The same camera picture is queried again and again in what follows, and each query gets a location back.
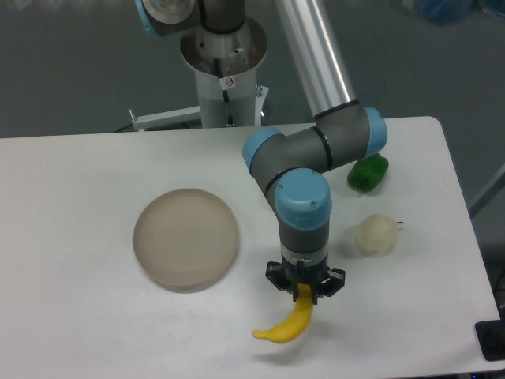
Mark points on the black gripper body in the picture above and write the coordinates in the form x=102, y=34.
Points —
x=306, y=272

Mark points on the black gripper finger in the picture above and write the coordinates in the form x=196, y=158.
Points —
x=328, y=284
x=281, y=275

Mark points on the yellow toy banana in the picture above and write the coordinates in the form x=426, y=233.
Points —
x=294, y=325

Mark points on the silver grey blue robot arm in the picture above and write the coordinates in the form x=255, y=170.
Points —
x=289, y=169

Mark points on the white toy garlic bulb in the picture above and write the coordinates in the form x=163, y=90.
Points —
x=376, y=234

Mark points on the beige round plate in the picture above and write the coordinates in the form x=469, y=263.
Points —
x=186, y=239

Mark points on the green toy bell pepper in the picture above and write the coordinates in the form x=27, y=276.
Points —
x=368, y=173

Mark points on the black device at table edge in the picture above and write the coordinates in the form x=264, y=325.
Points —
x=490, y=335

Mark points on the blue object top right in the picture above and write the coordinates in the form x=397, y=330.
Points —
x=444, y=11

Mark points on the white metal bracket left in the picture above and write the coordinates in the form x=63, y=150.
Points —
x=169, y=120

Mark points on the grey metal frame leg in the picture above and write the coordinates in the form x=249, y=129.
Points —
x=486, y=193

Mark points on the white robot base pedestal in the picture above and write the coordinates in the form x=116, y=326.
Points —
x=225, y=67

